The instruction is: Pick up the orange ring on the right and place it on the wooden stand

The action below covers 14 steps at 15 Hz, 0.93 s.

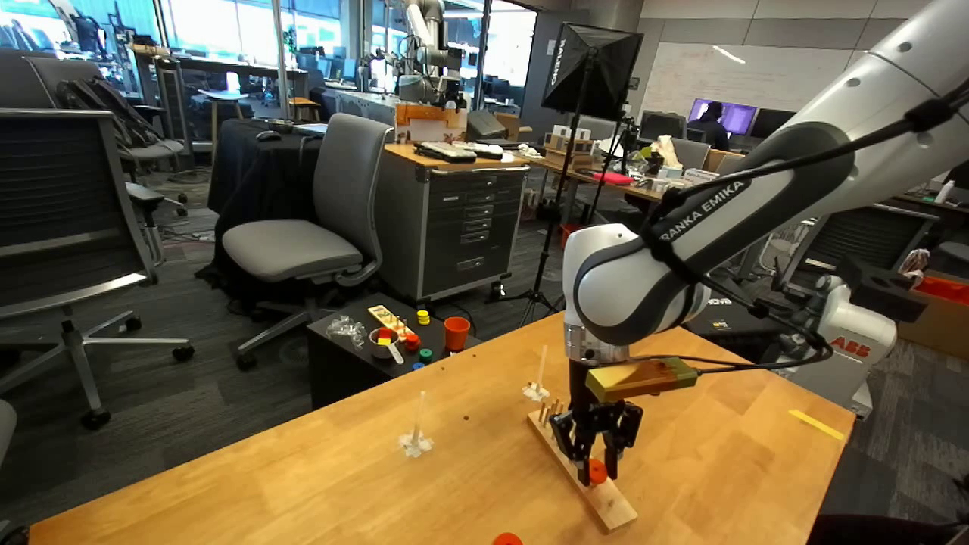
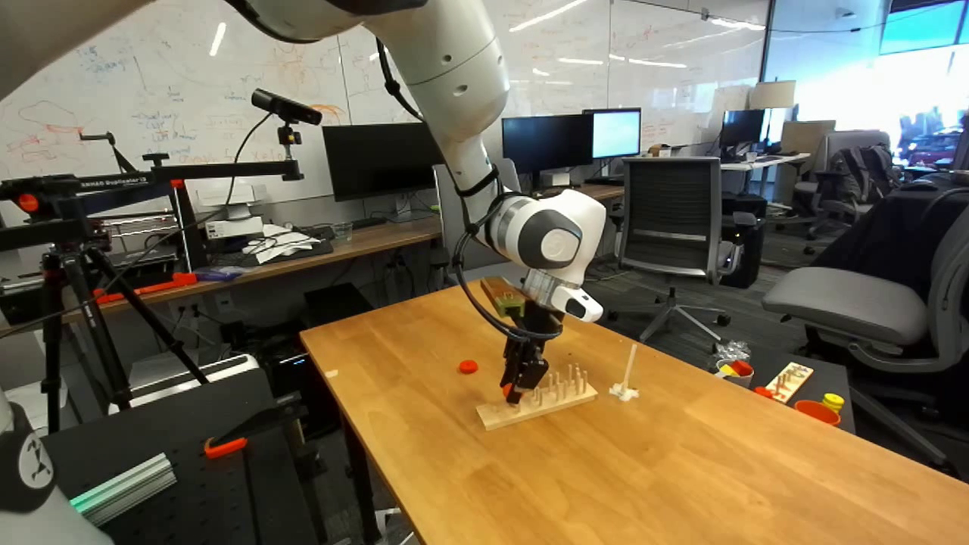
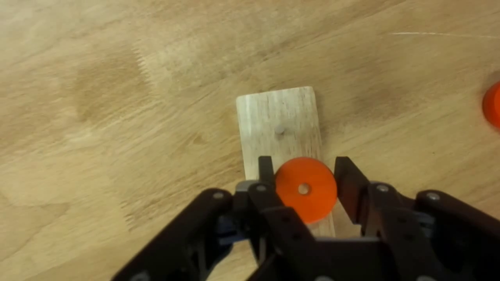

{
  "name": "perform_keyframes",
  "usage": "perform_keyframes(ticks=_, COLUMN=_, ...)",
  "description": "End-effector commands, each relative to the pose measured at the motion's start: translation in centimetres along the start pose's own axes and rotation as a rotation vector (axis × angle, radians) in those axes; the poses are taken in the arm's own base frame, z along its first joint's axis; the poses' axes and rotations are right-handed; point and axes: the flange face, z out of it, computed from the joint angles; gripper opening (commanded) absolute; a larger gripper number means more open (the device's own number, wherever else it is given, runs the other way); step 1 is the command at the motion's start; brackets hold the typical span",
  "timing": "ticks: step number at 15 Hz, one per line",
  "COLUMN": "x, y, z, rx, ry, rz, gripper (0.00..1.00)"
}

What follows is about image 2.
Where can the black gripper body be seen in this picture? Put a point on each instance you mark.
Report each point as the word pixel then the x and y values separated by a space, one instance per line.
pixel 535 331

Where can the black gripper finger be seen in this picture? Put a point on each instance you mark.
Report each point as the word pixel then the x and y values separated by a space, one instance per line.
pixel 535 367
pixel 513 367

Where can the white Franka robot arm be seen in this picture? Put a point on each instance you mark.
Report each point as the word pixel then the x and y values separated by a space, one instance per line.
pixel 444 63

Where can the wooden peg stand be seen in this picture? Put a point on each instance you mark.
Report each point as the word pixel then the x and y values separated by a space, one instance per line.
pixel 501 415

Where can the clear plastic peg stand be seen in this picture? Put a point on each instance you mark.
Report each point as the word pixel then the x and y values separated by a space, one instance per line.
pixel 626 391

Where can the black mesh office chair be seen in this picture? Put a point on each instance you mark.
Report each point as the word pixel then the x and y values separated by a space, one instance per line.
pixel 670 216

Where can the dark computer monitor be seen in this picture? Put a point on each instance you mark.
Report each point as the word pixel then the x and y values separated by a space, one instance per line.
pixel 550 139

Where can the clear plastic bag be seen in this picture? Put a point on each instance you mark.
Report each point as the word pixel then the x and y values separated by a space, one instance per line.
pixel 729 353

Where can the long wooden desk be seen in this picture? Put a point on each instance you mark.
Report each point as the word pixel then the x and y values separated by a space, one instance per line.
pixel 351 243

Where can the red measuring cup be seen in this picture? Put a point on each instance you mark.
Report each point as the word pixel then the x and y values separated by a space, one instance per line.
pixel 743 372

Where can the lit screen monitor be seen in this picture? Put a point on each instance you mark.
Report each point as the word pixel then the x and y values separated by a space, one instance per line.
pixel 617 135

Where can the large black monitor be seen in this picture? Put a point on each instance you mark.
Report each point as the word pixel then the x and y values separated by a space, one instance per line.
pixel 382 159

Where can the small red toy piece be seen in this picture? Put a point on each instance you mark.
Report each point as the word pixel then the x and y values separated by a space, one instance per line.
pixel 765 391

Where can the white papers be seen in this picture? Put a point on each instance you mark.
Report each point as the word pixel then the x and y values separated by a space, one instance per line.
pixel 275 243

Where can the orange plastic cup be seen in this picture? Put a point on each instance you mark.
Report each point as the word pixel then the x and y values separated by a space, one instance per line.
pixel 813 413

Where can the black storage crate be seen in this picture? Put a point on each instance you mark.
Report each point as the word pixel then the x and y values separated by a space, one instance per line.
pixel 822 378

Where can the small distant monitor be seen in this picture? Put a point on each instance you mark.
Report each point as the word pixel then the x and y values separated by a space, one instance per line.
pixel 743 124

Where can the small yellow block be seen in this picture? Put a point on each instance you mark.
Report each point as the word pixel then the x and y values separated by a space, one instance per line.
pixel 834 400

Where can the grey office chair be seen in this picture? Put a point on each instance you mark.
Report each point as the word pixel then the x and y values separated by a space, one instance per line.
pixel 850 305

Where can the black cart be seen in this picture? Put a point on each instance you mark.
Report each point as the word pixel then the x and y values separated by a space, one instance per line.
pixel 200 504

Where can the distant black office chair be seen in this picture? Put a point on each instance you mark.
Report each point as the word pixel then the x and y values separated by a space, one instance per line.
pixel 853 178

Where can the orange bar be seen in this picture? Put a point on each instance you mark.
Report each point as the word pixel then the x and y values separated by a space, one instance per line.
pixel 152 290

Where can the grey metal tube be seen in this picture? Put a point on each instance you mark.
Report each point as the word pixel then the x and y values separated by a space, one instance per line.
pixel 122 488

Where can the yellow-green wrist camera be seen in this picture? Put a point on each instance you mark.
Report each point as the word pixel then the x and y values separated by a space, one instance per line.
pixel 502 294

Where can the silver metal rail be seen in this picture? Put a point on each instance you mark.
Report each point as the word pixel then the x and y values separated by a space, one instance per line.
pixel 200 378

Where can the black stereo camera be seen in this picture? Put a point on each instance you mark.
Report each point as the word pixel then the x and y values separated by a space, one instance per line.
pixel 286 107

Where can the black camera tripod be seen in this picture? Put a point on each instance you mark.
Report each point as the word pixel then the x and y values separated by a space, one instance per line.
pixel 61 275

